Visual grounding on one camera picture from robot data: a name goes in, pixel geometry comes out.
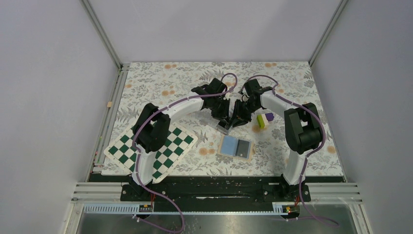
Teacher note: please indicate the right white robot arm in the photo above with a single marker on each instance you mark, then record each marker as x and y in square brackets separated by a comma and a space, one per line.
[304, 132]

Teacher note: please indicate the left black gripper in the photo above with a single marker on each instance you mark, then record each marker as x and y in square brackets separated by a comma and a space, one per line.
[224, 114]

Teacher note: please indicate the clear acrylic card box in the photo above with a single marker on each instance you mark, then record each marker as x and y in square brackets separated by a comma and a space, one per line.
[205, 119]

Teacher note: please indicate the green purple toy brick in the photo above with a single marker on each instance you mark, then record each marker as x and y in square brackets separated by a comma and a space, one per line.
[263, 120]

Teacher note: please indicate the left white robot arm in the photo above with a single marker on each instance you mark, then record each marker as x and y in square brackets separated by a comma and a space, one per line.
[151, 130]

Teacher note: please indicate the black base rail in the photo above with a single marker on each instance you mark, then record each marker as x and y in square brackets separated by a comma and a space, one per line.
[205, 195]

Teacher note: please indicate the tan card holder wallet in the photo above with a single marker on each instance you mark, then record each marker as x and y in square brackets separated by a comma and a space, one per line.
[227, 147]

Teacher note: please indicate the single black credit card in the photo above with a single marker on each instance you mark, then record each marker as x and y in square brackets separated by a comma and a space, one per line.
[243, 149]

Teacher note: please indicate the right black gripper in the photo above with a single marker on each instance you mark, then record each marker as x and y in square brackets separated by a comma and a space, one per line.
[239, 118]

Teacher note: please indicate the green white chessboard mat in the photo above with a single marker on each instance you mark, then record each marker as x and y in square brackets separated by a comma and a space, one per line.
[179, 142]

